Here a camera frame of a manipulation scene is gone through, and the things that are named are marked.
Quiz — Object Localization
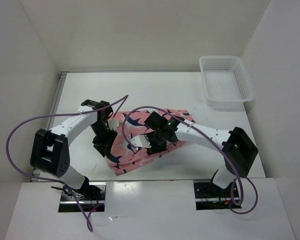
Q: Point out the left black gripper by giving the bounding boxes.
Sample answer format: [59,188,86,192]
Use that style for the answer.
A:
[90,120,118,159]

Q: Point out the pink shark print shorts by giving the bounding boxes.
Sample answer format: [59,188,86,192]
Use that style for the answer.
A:
[105,110,186,176]

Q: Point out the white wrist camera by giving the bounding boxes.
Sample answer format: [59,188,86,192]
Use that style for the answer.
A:
[130,134,152,149]
[108,119,122,131]

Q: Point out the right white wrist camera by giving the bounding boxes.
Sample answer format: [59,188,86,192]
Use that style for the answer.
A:
[130,134,152,149]

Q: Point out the purple cable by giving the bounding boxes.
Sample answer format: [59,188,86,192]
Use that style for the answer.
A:
[5,94,130,233]
[121,105,259,215]

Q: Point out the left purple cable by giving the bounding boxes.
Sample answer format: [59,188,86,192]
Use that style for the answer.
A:
[5,94,130,233]

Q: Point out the aluminium table edge rail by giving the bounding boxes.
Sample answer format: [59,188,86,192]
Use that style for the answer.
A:
[30,71,69,182]

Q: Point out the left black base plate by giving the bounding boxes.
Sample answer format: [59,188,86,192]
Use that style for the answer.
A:
[60,181,107,204]

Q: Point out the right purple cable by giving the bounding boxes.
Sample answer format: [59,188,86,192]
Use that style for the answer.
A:
[121,105,259,215]

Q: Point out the white plastic basket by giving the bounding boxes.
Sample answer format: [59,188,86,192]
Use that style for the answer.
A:
[199,55,255,107]

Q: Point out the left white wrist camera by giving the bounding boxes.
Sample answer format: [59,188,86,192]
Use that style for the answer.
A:
[108,119,122,131]

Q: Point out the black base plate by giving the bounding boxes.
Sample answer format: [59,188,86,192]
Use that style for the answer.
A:
[193,180,232,203]
[60,181,107,204]

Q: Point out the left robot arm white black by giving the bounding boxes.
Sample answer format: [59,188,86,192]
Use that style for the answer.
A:
[30,99,117,200]

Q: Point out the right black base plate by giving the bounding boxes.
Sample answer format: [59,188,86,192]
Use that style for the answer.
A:
[193,180,232,203]

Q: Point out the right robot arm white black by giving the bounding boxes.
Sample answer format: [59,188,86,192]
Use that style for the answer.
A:
[145,111,259,197]

